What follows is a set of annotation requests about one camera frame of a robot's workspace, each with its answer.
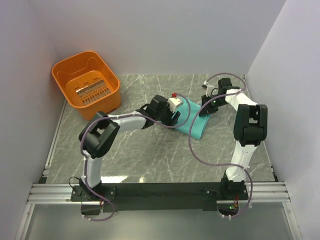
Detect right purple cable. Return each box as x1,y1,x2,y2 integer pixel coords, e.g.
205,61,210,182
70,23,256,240
187,72,254,219

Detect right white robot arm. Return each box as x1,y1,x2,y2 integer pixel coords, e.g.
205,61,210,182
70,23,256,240
199,78,268,200

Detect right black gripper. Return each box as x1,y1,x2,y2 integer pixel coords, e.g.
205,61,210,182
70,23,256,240
199,94,228,117

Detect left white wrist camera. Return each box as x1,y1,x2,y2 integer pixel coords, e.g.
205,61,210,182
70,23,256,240
167,92,184,113

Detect teal t-shirt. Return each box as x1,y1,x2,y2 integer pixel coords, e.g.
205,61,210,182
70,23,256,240
175,98,210,140

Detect aluminium frame rail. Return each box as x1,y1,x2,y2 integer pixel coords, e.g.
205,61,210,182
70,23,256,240
26,162,76,205

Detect orange plastic basket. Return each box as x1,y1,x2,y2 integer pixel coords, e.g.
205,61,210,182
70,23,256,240
51,51,122,121

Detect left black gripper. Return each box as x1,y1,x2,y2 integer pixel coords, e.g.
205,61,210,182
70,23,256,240
155,100,181,128

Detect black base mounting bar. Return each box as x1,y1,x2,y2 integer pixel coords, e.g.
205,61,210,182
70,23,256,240
70,180,249,216

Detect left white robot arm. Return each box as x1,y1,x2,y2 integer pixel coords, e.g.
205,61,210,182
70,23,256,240
78,95,183,201

